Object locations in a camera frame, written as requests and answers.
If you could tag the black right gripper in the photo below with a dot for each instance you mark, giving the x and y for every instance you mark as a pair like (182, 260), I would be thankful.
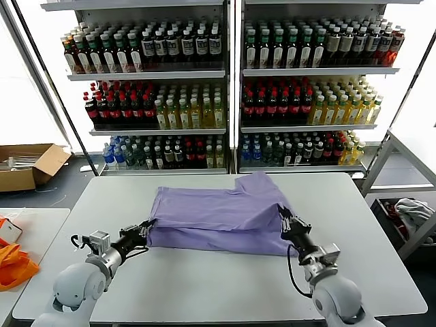
(299, 235)

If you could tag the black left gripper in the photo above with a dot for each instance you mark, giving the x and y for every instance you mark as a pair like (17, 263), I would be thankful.
(131, 238)

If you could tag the purple t-shirt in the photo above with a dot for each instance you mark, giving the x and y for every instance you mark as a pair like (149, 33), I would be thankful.
(218, 211)

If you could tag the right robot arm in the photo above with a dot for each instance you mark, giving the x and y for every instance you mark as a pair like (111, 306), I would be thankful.
(337, 296)

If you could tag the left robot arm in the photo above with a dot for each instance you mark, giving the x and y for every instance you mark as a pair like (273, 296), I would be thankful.
(78, 282)

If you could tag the dark bottle white cap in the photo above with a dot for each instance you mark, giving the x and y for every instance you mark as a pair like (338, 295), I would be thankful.
(159, 160)
(288, 156)
(298, 156)
(148, 160)

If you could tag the clear green water bottle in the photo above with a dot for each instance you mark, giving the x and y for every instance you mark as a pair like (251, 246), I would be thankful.
(268, 156)
(129, 157)
(278, 156)

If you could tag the dark bottle beige label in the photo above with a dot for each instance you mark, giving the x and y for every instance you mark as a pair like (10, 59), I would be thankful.
(309, 155)
(318, 155)
(333, 46)
(169, 158)
(346, 45)
(179, 158)

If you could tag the blue water bottle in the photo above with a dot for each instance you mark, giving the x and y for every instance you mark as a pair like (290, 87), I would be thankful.
(246, 156)
(119, 158)
(109, 158)
(257, 156)

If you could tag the cola bottle red cap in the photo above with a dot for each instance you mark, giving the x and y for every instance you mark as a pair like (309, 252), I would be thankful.
(126, 114)
(189, 158)
(295, 109)
(115, 114)
(260, 109)
(249, 109)
(272, 109)
(92, 114)
(328, 155)
(103, 114)
(148, 114)
(137, 114)
(200, 158)
(283, 109)
(306, 109)
(338, 155)

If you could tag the small white floor object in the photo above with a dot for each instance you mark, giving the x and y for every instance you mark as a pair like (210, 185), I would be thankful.
(86, 168)

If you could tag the yellow drink bottle white cap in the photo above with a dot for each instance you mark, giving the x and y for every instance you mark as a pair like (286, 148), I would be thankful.
(161, 117)
(317, 114)
(357, 155)
(207, 117)
(340, 114)
(375, 114)
(210, 159)
(364, 114)
(347, 156)
(353, 114)
(219, 117)
(329, 114)
(219, 159)
(195, 117)
(184, 117)
(173, 117)

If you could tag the black crate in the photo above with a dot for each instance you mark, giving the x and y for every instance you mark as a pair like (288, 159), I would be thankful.
(381, 211)

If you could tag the red item in crate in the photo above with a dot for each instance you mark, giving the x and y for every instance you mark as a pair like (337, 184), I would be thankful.
(390, 208)

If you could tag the white grey cloth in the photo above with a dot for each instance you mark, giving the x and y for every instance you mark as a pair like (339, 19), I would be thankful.
(413, 213)

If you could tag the open cardboard box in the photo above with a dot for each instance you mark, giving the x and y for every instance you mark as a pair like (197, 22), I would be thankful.
(20, 180)

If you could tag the orange and white box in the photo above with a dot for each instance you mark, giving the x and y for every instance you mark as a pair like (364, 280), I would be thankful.
(10, 231)

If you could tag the orange cloth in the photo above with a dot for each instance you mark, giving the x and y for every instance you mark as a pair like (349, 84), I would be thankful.
(13, 269)

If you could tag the white sheets in carton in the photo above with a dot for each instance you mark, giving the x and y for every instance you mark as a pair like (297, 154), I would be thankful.
(20, 163)

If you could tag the white metal shelf unit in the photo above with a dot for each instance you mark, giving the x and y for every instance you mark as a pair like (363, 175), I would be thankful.
(320, 72)
(146, 75)

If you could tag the dark tea bottle green cap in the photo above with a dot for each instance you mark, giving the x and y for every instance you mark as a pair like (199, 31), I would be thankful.
(305, 54)
(96, 63)
(264, 54)
(83, 63)
(278, 54)
(136, 61)
(109, 62)
(318, 54)
(292, 54)
(123, 62)
(251, 54)

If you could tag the dark bottle grey label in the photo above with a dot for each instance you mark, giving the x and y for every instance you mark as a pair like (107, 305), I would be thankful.
(372, 45)
(173, 47)
(160, 47)
(187, 47)
(201, 46)
(148, 47)
(214, 46)
(385, 45)
(359, 45)

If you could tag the amber tea bottle white label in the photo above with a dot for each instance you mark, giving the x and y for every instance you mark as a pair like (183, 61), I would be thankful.
(70, 63)

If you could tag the red drink bottle grey label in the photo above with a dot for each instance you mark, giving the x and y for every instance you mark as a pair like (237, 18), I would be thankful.
(396, 47)

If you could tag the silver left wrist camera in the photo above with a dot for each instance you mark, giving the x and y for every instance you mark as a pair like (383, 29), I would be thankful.
(99, 242)

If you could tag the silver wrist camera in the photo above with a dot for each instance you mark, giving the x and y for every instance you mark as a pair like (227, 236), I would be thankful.
(329, 257)
(99, 242)

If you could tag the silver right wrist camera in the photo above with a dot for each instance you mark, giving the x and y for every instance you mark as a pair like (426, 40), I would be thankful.
(329, 257)

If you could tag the grey metal frame table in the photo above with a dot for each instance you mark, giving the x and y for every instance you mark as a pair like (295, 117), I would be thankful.
(402, 187)

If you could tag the black diagonal frame pole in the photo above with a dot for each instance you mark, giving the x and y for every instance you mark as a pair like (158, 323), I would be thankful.
(57, 92)
(401, 102)

